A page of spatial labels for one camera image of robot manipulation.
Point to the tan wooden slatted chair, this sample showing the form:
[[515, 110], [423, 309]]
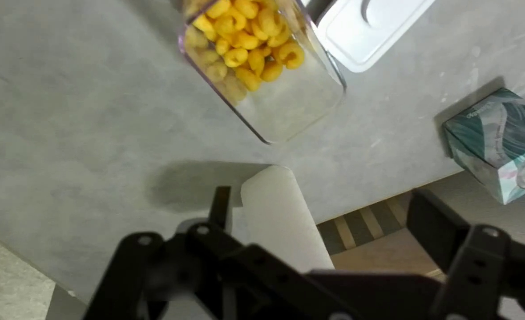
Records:
[[369, 227]]

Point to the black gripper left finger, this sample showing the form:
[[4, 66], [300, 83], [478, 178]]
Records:
[[214, 266]]

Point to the white paper towel roll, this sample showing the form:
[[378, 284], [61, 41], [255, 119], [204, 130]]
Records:
[[282, 213]]

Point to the yellow snack pieces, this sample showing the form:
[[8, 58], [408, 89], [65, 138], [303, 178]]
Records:
[[245, 41]]

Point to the teal patterned tissue box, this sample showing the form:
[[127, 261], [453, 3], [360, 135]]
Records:
[[499, 142]]

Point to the white square container lid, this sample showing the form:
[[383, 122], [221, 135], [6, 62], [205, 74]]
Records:
[[369, 35]]

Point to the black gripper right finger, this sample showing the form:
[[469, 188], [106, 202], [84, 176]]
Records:
[[481, 266]]

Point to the clear plastic food container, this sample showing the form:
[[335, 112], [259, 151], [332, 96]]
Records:
[[298, 99]]

